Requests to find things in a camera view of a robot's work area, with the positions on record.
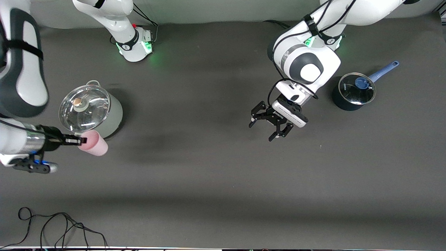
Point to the pink plastic cup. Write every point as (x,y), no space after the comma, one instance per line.
(95,144)

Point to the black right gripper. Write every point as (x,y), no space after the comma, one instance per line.
(53,142)

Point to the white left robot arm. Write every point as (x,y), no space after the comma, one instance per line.
(313,52)

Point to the blue saucepan with glass lid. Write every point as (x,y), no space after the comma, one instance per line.
(343,104)

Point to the glass lid with beige knob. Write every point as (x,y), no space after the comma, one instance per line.
(90,113)

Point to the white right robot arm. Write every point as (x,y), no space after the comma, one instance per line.
(28,69)

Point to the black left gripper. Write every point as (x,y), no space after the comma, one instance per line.
(275,119)

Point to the glass lid with blue knob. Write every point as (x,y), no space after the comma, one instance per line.
(352,92)

